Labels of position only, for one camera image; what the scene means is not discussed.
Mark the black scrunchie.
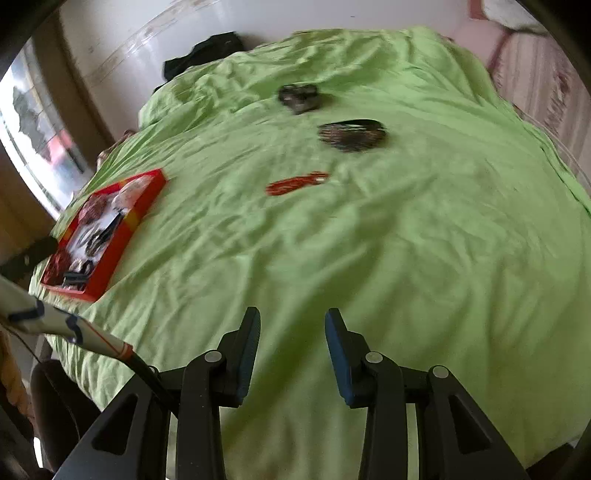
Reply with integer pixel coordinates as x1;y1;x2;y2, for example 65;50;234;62
61;261;96;288

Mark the dark shiny scrunchie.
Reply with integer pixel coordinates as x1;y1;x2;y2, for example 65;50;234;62
278;84;321;115

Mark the rhinestone hair claw clip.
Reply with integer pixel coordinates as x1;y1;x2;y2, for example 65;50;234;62
318;119;389;154

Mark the green bed sheet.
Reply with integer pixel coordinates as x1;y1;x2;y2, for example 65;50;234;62
28;25;591;469

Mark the white pillow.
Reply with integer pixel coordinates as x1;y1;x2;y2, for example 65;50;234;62
480;0;550;35

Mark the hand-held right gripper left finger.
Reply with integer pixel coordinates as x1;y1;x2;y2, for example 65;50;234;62
55;306;262;480

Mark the dark chair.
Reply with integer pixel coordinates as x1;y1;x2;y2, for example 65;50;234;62
28;360;102;469

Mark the tan cloth bundle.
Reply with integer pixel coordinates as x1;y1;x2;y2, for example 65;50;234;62
96;130;138;169

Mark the black cloth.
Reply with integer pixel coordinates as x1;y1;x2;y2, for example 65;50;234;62
163;31;245;80

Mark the watch with blue striped strap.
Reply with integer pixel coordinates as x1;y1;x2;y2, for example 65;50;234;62
83;210;125;258

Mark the window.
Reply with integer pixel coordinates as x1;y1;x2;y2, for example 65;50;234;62
0;39;95;217

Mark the dark red polka dot scrunchie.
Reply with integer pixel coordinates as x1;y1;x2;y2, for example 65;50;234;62
76;196;118;234

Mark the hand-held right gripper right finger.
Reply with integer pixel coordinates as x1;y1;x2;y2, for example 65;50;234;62
324;308;532;480

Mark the white stick with orange band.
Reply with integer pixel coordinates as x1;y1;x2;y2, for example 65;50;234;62
0;274;162;398

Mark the striped floral sofa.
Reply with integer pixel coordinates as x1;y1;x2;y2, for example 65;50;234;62
466;0;591;174

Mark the plaid red white scrunchie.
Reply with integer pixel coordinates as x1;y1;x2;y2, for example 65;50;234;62
111;176;155;210

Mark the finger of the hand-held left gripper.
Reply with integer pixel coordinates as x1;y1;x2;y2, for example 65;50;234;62
0;235;60;280

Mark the red cardboard box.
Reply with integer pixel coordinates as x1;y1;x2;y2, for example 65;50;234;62
39;169;167;303

